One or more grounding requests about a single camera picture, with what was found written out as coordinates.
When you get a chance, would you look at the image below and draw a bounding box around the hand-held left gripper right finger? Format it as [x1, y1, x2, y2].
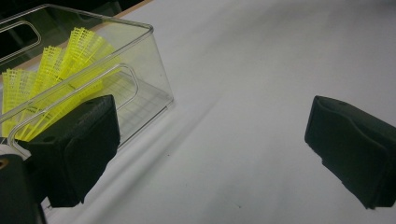
[304, 95, 396, 210]

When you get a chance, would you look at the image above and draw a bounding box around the yellow plastic shuttlecock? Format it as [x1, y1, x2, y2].
[46, 27, 123, 125]
[1, 68, 37, 139]
[29, 46, 67, 104]

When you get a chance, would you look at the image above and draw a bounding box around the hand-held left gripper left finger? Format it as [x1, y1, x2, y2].
[18, 94, 121, 208]

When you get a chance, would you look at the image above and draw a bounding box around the clear plastic container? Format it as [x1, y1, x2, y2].
[0, 3, 175, 216]

